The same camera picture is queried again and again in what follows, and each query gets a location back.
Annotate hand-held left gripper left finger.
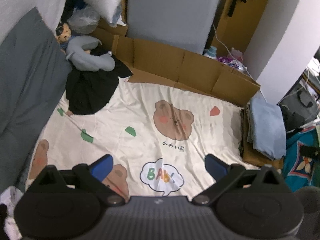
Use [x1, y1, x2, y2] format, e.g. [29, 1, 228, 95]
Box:
[25, 154, 125, 206]

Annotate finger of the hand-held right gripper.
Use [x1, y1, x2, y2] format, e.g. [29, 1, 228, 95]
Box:
[298, 146, 320, 160]

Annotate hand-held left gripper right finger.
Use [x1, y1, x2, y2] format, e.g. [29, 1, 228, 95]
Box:
[191, 154, 292, 206]

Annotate light blue jeans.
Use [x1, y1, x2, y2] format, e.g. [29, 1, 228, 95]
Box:
[247, 97, 287, 160]

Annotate pale green cloth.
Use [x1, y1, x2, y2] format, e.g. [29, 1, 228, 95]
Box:
[314, 124, 320, 150]

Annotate teal patterned garment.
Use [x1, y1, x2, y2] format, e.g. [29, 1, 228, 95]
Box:
[281, 126, 320, 193]

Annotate folded brown garment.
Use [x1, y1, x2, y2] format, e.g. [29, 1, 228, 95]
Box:
[242, 107, 284, 174]

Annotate black bag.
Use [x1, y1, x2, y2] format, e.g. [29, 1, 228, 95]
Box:
[279, 104, 310, 134]

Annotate folded dark garment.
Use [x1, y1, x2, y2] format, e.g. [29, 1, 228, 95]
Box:
[237, 106, 252, 159]

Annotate person's grey trouser leg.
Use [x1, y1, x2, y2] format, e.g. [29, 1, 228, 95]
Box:
[294, 186, 320, 240]

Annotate cream bear printed bed sheet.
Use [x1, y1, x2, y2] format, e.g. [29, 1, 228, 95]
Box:
[25, 76, 260, 200]

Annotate black garment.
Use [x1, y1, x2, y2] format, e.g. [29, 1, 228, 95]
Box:
[65, 45, 134, 115]

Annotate white crumpled cloth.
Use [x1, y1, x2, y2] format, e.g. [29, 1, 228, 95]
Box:
[0, 185, 25, 240]

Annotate flat brown cardboard sheet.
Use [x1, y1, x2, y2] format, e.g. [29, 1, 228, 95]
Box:
[91, 17, 261, 108]

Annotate grey neck pillow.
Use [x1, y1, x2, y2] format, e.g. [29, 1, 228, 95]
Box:
[66, 35, 116, 73]

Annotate pink packet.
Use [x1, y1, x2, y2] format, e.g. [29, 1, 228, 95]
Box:
[227, 47, 243, 63]

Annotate blue capped detergent bottle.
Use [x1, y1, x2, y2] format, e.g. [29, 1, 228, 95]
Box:
[203, 46, 217, 60]

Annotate grey blue duvet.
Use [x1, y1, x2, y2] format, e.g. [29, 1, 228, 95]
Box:
[0, 7, 73, 193]

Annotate small brown plush toy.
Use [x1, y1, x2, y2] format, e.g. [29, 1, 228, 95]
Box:
[55, 23, 73, 48]

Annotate clear plastic bag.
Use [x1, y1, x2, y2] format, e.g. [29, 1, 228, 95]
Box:
[67, 6, 101, 35]

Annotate tall cardboard box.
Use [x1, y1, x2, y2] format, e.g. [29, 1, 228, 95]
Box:
[212, 0, 275, 62]

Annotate grey bag with handle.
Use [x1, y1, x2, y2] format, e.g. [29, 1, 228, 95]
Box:
[279, 76, 320, 125]

